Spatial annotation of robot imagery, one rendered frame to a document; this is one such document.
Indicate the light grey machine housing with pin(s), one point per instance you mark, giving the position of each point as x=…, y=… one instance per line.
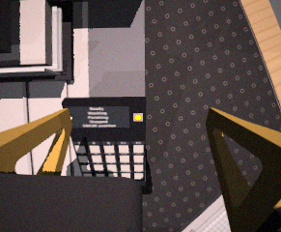
x=103, y=57

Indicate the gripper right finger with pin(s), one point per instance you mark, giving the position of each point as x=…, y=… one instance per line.
x=265, y=195

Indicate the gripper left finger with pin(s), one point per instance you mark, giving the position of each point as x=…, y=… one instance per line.
x=19, y=141

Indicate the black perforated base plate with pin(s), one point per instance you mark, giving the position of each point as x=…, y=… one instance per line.
x=198, y=54

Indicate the grey flat rectangular slab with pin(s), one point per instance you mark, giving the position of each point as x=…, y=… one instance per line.
x=202, y=215

